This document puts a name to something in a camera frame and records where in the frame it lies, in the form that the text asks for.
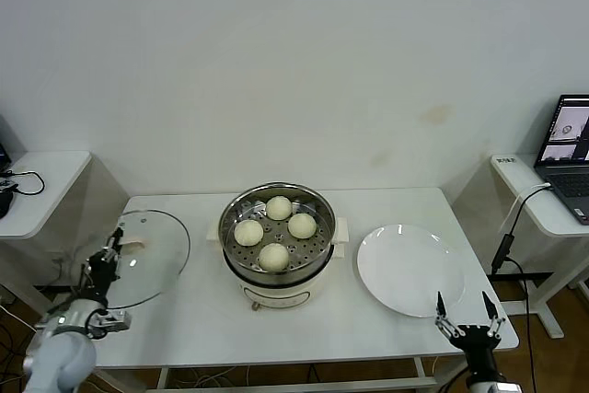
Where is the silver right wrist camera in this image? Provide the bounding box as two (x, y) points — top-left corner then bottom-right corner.
(468, 378), (522, 393)

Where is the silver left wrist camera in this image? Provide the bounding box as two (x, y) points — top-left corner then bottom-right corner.
(89, 309), (133, 333)

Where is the white table frame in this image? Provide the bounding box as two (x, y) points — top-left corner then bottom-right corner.
(156, 355), (466, 393)

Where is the white round plate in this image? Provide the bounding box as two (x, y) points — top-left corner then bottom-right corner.
(355, 224), (466, 318)

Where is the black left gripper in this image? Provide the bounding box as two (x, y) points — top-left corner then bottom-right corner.
(80, 225), (128, 305)

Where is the stainless steel steamer basket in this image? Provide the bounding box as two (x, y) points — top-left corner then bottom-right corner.
(216, 181), (337, 287)

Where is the cream electric cooker pot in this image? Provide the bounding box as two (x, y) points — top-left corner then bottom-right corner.
(203, 215), (350, 314)

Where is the grey open laptop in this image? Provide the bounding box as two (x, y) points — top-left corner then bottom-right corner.
(532, 94), (589, 226)

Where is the glass lid cream handle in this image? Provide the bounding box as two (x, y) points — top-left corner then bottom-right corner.
(101, 208), (191, 310)

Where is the white side table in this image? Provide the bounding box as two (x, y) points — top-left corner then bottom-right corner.
(487, 152), (589, 340)
(0, 149), (93, 358)

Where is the white steamed baozi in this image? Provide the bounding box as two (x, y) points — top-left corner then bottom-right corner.
(258, 242), (290, 273)
(233, 219), (264, 247)
(287, 213), (318, 239)
(265, 195), (293, 222)

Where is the black cable with adapter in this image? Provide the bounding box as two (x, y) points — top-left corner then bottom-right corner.
(489, 184), (551, 393)

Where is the white cable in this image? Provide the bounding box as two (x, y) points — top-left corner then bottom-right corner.
(496, 183), (551, 234)

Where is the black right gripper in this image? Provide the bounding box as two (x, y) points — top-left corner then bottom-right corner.
(433, 290), (507, 383)

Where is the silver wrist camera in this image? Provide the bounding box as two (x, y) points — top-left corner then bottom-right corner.
(468, 378), (522, 393)
(89, 309), (133, 333)

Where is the black looped cable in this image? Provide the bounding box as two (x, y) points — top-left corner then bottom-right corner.
(0, 170), (46, 199)

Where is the white wall socket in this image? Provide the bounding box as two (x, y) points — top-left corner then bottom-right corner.
(48, 249), (70, 274)

